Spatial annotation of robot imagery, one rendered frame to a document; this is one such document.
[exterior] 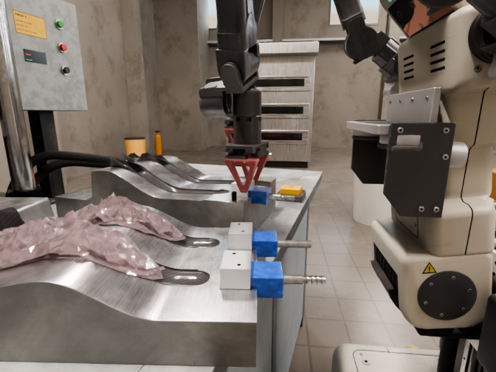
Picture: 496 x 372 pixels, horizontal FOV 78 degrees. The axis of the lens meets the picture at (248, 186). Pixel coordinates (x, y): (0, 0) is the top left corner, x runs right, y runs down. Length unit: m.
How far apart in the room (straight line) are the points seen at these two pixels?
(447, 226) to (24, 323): 0.63
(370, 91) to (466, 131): 9.89
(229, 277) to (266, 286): 0.05
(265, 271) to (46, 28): 1.22
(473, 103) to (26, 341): 0.72
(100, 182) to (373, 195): 2.64
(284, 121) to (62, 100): 5.02
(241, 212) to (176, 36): 8.97
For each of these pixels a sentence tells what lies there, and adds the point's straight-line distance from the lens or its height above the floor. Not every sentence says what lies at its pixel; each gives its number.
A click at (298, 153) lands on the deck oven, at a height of 0.29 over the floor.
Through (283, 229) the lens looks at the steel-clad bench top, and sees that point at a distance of 0.71.
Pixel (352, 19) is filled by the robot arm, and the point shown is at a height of 1.28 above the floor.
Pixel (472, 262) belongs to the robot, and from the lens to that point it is 0.70.
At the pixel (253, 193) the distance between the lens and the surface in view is 0.63.
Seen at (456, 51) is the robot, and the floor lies 1.15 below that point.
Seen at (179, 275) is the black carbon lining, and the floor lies 0.85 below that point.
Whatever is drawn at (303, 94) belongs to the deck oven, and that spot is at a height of 1.40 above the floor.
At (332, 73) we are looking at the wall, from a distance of 10.34.
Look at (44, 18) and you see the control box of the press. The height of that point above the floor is 1.39.
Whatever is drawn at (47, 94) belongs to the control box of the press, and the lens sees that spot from 1.36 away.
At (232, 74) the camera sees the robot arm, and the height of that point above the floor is 1.13.
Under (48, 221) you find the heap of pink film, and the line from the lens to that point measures 0.57.
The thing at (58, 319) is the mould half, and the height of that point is 0.85.
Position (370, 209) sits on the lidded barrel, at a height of 0.17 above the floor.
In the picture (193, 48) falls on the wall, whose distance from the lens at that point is 9.27.
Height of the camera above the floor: 1.06
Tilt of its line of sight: 13 degrees down
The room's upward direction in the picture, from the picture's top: straight up
